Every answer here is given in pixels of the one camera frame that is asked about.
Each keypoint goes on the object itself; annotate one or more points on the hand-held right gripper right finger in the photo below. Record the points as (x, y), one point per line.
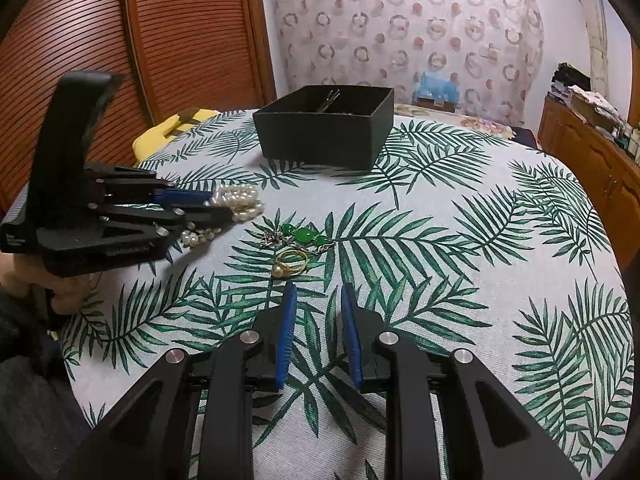
(352, 340)

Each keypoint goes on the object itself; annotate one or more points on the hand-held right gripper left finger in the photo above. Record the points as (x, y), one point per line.
(285, 340)

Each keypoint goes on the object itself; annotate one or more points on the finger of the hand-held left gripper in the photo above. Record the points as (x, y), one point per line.
(210, 217)
(187, 197)

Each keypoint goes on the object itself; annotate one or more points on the black square box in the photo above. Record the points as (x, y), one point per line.
(320, 140)

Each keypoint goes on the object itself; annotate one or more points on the silver metal hairpin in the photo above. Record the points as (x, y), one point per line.
(327, 102)

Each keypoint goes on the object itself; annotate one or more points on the person's left forearm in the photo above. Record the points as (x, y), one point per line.
(25, 325)

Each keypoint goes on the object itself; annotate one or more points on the person's left hand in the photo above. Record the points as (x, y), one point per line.
(70, 292)

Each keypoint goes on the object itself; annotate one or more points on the yellow plush toy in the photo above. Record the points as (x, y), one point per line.
(155, 140)

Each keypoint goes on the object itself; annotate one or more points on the leaf print tablecloth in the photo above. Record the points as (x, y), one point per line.
(450, 270)

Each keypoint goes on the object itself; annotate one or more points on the brown louvered wardrobe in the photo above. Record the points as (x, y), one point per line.
(190, 35)

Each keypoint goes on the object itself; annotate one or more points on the small cardboard box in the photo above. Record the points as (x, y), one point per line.
(437, 105)

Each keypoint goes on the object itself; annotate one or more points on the floral blanket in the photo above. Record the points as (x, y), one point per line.
(480, 122)

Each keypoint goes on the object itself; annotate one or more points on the blue plastic bag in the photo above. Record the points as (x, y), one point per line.
(435, 85)

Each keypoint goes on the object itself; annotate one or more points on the circle pattern curtain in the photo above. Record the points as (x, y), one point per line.
(400, 25)

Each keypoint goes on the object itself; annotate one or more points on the wooden sideboard cabinet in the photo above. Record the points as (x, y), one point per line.
(590, 160)

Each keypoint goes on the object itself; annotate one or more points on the open cardboard box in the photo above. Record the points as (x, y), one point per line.
(587, 112)

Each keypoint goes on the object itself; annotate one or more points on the stack of dark clothes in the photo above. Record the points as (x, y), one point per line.
(567, 80)

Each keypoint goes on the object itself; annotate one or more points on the white printed cloth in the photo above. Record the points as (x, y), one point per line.
(595, 100)

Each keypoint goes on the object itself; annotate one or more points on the row of cosmetic bottles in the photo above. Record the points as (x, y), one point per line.
(630, 140)

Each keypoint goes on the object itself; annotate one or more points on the wrapped air conditioner pipe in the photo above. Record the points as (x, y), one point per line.
(595, 35)

